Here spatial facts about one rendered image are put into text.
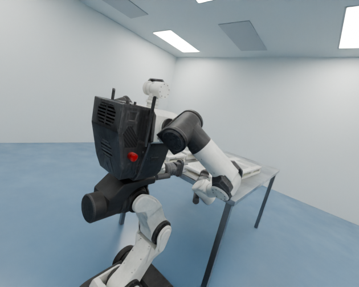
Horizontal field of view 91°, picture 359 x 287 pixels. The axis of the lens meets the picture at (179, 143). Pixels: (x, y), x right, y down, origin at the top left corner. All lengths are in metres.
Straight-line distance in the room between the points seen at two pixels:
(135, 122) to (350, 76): 4.35
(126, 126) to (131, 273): 0.86
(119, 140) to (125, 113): 0.09
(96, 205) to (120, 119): 0.34
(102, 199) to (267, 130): 4.19
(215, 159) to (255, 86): 4.28
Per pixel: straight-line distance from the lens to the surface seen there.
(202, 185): 0.89
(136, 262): 1.22
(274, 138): 4.57
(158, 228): 1.10
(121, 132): 0.62
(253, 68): 5.00
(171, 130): 0.56
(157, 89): 0.76
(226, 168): 0.66
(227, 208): 1.23
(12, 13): 4.47
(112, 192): 0.77
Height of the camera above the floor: 1.31
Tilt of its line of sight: 11 degrees down
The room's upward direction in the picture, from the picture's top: 13 degrees clockwise
